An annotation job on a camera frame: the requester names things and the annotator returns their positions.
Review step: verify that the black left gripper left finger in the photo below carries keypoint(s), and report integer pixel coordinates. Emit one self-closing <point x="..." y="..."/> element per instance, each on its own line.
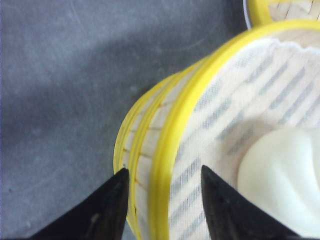
<point x="101" y="216"/>

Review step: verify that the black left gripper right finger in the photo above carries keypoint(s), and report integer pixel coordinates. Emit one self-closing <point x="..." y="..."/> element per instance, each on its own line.
<point x="230" y="216"/>

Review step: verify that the bamboo steamer drawer yellow rims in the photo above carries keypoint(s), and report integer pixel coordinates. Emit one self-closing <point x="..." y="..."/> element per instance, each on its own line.
<point x="132" y="133"/>

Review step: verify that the woven bamboo steamer lid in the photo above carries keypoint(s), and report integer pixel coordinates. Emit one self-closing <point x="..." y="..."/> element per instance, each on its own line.
<point x="263" y="12"/>

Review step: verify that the white steamed bun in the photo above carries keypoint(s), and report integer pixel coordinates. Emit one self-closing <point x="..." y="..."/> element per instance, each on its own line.
<point x="280" y="174"/>

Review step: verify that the white cloth steamer liner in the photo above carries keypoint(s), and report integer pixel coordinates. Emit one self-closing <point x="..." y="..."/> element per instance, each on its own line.
<point x="267" y="84"/>

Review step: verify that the white plate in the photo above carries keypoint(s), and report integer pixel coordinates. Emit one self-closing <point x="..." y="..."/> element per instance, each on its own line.
<point x="246" y="13"/>

